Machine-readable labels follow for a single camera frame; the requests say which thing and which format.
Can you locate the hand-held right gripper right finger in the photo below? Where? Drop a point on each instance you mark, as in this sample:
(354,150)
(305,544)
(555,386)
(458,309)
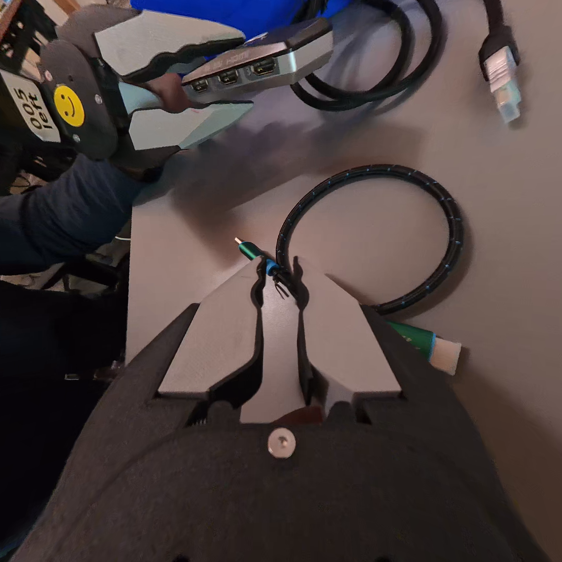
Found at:
(351,347)

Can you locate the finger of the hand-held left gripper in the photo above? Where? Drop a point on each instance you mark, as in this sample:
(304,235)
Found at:
(189,123)
(162,39)

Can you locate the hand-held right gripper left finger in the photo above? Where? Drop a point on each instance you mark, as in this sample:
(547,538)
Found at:
(210,347)

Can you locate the blue plastic bin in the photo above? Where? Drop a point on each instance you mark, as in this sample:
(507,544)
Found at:
(219,13)

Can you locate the white plug cap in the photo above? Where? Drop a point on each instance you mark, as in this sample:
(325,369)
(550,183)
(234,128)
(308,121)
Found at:
(447,358)

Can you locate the person's left hand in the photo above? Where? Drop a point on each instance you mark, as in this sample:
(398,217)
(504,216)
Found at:
(173,94)

